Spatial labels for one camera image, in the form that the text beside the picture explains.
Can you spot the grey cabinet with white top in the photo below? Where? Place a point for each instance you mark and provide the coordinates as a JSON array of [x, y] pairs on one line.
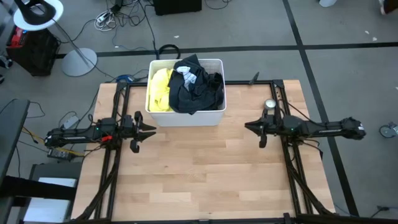
[[49, 211]]

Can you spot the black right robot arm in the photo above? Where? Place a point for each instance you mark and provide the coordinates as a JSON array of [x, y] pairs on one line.
[[323, 130]]

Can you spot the white perforated plastic laundry basket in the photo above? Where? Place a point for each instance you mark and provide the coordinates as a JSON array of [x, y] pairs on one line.
[[186, 119]]

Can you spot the black clamp lever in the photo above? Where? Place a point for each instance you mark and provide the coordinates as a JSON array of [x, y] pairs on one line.
[[255, 79]]

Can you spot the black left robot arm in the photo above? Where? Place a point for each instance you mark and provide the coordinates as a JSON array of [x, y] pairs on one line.
[[74, 138]]

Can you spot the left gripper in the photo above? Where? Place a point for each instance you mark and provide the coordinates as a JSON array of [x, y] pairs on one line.
[[130, 128]]

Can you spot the yellow garment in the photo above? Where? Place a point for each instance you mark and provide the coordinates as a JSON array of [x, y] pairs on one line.
[[158, 90]]

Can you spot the black chair caster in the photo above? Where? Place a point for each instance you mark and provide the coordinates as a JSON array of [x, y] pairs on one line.
[[4, 62]]

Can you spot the white grey patterned cloth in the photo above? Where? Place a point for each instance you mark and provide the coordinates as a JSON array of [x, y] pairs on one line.
[[188, 77]]

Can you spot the black desk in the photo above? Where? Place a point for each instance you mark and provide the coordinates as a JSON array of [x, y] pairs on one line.
[[12, 130]]

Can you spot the person's foot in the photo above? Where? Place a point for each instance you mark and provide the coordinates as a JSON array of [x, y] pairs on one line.
[[390, 5]]

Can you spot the grey power adapter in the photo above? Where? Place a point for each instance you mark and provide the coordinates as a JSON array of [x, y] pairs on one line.
[[71, 122]]

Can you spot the red device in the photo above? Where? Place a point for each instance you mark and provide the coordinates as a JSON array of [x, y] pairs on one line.
[[17, 35]]

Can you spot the black aluminium table frame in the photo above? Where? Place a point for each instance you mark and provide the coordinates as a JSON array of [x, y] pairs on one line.
[[242, 82]]

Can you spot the black box on floor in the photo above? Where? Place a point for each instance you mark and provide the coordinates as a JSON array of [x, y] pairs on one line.
[[177, 6]]

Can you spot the black equipment crate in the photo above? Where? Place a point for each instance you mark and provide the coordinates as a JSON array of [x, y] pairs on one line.
[[34, 53]]

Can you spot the black power brick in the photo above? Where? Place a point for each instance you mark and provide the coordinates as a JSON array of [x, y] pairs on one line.
[[60, 154]]

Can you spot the black garment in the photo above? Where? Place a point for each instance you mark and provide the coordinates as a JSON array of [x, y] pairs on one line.
[[202, 93]]

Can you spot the white floor object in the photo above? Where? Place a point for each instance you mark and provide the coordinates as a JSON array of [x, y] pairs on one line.
[[328, 2]]

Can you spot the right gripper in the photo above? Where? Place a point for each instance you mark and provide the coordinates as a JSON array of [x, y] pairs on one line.
[[273, 126]]

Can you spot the silver round metal disc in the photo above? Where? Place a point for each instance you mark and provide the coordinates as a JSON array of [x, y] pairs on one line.
[[270, 104]]

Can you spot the grey caster wheel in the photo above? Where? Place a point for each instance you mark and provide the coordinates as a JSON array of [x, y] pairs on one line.
[[387, 130]]

